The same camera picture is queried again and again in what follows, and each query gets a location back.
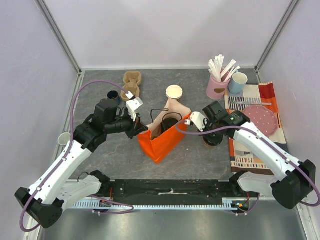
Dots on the pink straw holder cup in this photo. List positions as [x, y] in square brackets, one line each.
[216, 89]

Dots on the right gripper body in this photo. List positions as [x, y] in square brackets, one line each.
[208, 136]

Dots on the small white grey cup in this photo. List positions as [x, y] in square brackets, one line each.
[64, 138]

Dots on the dark blue mug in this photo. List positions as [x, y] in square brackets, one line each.
[114, 95]

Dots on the patterned orange cloth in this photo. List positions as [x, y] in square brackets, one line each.
[263, 94]

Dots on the pink dotted plate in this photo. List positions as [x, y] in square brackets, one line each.
[264, 119]

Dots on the orange paper bag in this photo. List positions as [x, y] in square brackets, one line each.
[158, 141]

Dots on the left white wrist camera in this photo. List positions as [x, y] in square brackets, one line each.
[133, 104]

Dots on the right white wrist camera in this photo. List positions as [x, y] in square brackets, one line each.
[196, 119]

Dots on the aluminium cable duct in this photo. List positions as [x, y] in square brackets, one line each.
[95, 204]

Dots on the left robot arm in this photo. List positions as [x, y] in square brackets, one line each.
[47, 199]

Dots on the light blue cup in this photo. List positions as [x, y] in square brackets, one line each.
[237, 82]

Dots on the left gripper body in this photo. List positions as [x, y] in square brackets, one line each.
[131, 131]

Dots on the cardboard cup carrier stack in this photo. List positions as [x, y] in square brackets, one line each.
[132, 80]

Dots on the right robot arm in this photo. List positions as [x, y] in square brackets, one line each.
[292, 180]

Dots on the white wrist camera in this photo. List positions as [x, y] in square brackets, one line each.
[196, 119]
[133, 104]

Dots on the brown paper cup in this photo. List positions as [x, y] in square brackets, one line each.
[174, 92]
[210, 145]
[170, 123]

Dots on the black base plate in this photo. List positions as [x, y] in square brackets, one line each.
[171, 192]

